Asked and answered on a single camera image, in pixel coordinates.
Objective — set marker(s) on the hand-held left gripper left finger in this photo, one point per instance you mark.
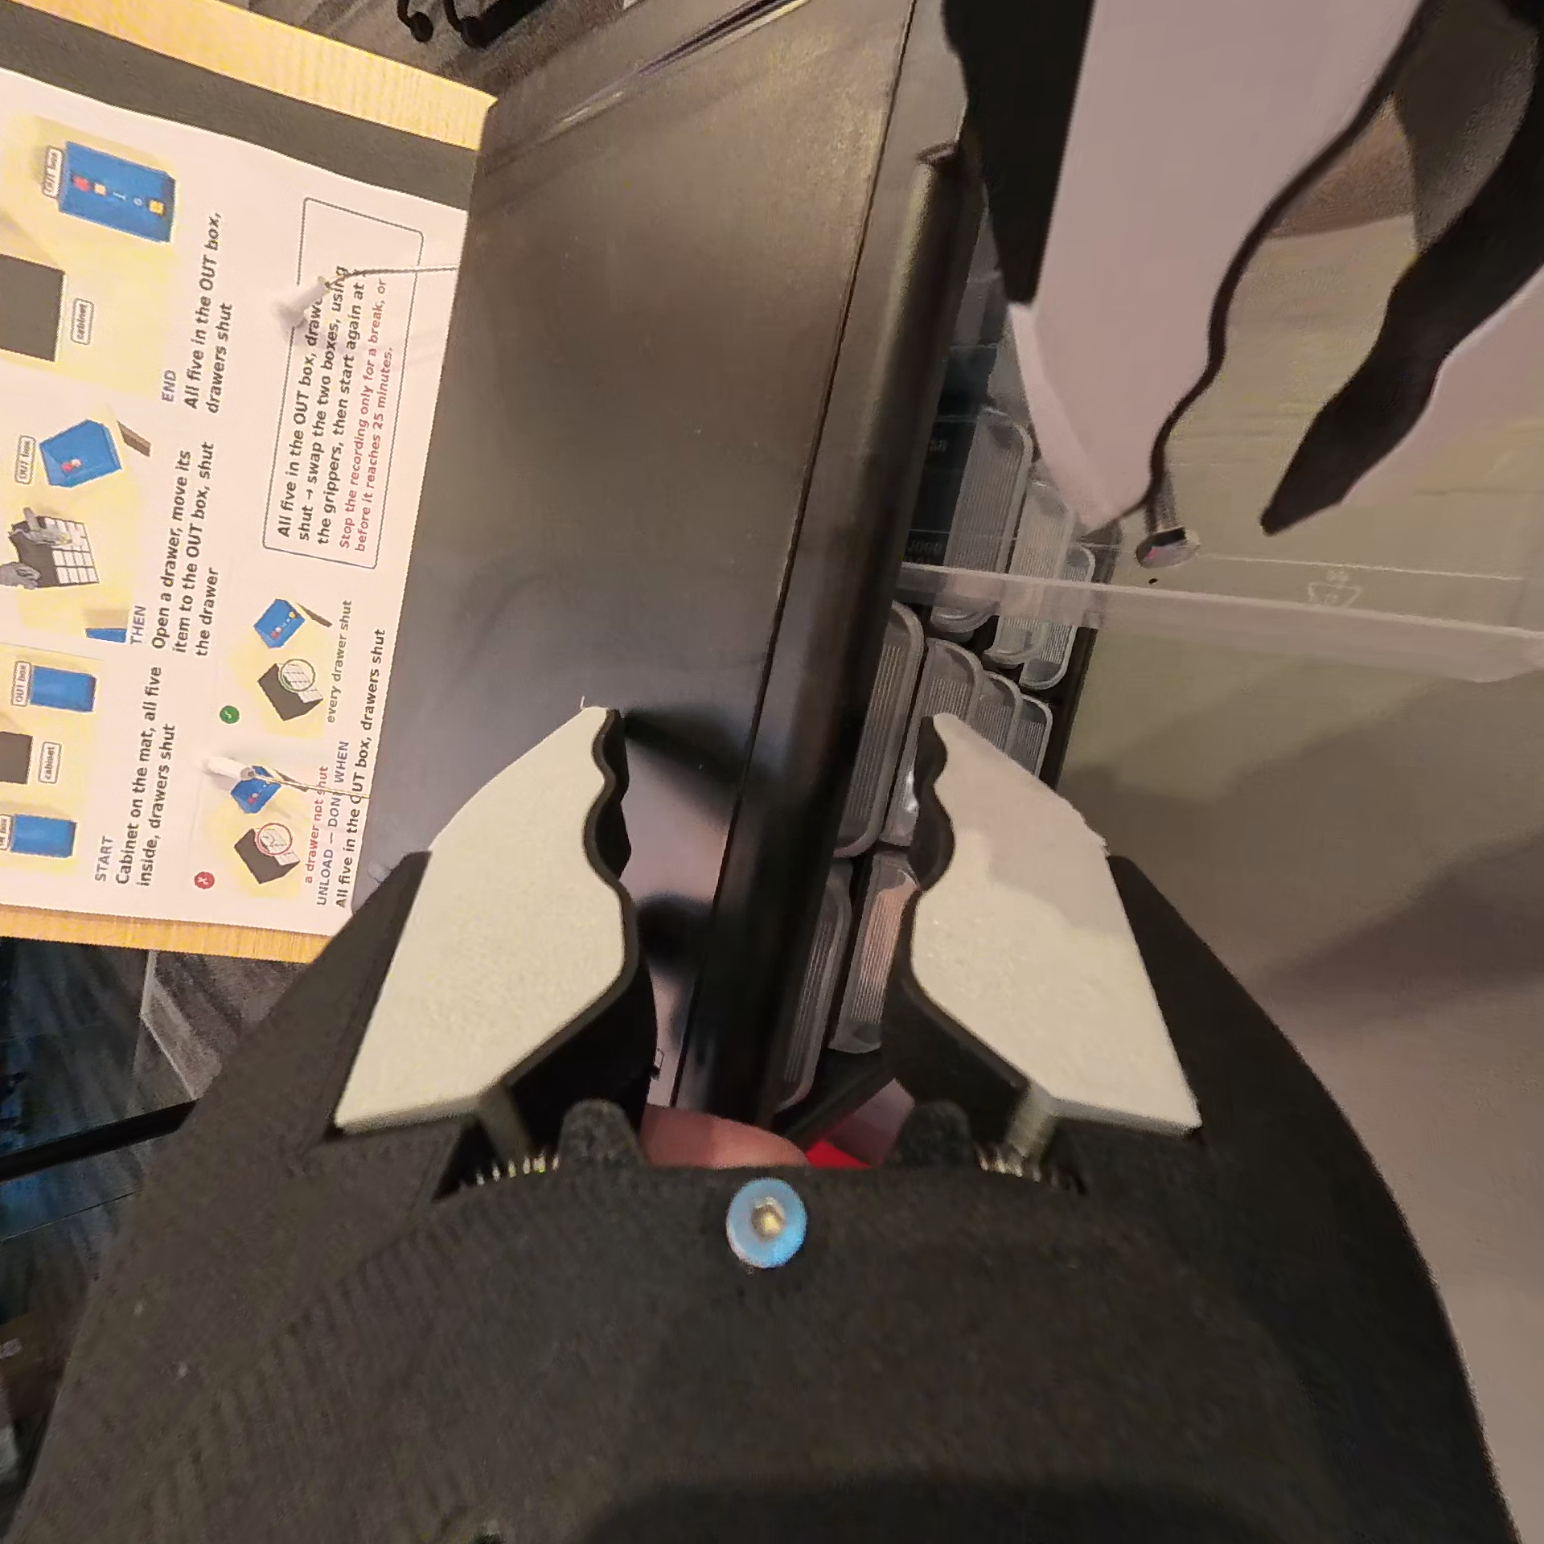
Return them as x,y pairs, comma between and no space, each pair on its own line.
483,952

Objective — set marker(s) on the array of clear cabinet drawers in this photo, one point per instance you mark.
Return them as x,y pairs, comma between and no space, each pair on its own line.
893,711

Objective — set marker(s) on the clear plastic drawer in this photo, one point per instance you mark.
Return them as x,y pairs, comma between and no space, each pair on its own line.
1328,618

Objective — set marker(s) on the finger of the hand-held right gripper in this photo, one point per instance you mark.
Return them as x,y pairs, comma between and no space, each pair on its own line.
1461,217
1159,217

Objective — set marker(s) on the black drawer cabinet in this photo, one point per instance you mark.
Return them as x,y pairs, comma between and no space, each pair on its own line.
628,421

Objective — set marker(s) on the printed instruction sheet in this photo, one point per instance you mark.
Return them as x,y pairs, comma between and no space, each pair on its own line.
181,482

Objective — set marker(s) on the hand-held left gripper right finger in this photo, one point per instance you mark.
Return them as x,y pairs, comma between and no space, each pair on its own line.
1038,965

